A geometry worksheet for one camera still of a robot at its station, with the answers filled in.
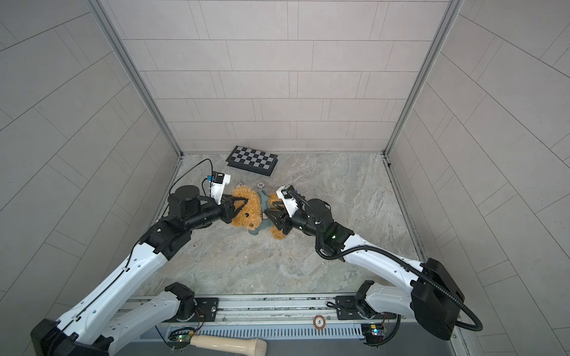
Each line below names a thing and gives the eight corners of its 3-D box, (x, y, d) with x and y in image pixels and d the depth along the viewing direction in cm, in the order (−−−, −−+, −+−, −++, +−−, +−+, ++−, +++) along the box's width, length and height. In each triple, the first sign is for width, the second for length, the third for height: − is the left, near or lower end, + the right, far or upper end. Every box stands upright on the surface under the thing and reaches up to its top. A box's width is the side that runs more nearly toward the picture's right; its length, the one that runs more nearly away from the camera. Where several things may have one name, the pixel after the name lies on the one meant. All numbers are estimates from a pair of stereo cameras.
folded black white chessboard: (226, 165, 112) (224, 161, 110) (237, 149, 120) (236, 145, 118) (270, 176, 108) (269, 172, 106) (278, 158, 116) (278, 154, 113)
